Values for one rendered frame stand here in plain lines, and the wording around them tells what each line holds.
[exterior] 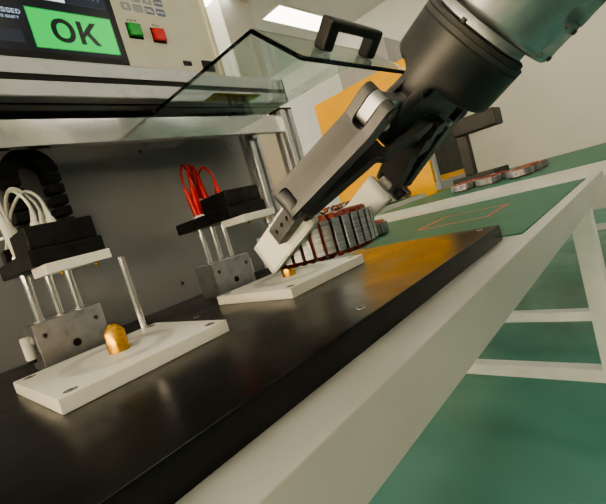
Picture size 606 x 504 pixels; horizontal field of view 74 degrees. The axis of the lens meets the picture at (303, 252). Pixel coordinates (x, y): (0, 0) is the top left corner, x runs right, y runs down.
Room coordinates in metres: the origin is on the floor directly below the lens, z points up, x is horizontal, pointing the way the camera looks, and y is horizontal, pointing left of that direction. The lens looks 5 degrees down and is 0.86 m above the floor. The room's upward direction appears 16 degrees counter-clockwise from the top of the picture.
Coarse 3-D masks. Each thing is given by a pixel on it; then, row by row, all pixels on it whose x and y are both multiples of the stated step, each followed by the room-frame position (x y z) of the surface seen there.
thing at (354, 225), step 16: (352, 208) 0.35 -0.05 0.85; (368, 208) 0.36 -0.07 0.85; (320, 224) 0.33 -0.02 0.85; (336, 224) 0.33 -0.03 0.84; (352, 224) 0.34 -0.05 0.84; (368, 224) 0.35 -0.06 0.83; (304, 240) 0.33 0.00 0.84; (320, 240) 0.33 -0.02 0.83; (336, 240) 0.33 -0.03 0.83; (352, 240) 0.33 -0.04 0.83; (368, 240) 0.34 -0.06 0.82; (304, 256) 0.34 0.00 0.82; (320, 256) 0.33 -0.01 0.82
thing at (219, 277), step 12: (216, 264) 0.62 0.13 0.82; (228, 264) 0.63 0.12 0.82; (240, 264) 0.65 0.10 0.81; (204, 276) 0.63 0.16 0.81; (216, 276) 0.61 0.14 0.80; (228, 276) 0.63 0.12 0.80; (240, 276) 0.64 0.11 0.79; (252, 276) 0.66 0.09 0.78; (204, 288) 0.64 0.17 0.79; (216, 288) 0.61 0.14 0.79; (228, 288) 0.62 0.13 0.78
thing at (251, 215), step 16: (224, 192) 0.56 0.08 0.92; (240, 192) 0.58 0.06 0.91; (256, 192) 0.60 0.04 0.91; (208, 208) 0.59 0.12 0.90; (224, 208) 0.56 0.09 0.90; (240, 208) 0.57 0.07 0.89; (256, 208) 0.60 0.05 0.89; (272, 208) 0.59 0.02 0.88; (192, 224) 0.63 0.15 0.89; (208, 224) 0.60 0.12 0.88; (224, 224) 0.58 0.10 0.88; (224, 240) 0.67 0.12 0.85; (208, 256) 0.63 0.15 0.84
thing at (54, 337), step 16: (96, 304) 0.49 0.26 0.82; (48, 320) 0.45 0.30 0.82; (64, 320) 0.46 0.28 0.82; (80, 320) 0.47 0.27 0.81; (96, 320) 0.48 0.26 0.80; (32, 336) 0.44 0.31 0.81; (48, 336) 0.44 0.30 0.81; (64, 336) 0.46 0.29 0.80; (80, 336) 0.47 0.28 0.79; (96, 336) 0.48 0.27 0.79; (48, 352) 0.44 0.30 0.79; (64, 352) 0.45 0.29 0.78; (80, 352) 0.46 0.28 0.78
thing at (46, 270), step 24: (24, 240) 0.39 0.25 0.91; (48, 240) 0.40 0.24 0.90; (72, 240) 0.42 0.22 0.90; (96, 240) 0.43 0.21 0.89; (24, 264) 0.40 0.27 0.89; (48, 264) 0.38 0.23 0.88; (72, 264) 0.39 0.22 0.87; (24, 288) 0.46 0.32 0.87; (48, 288) 0.48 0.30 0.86; (72, 288) 0.49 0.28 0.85
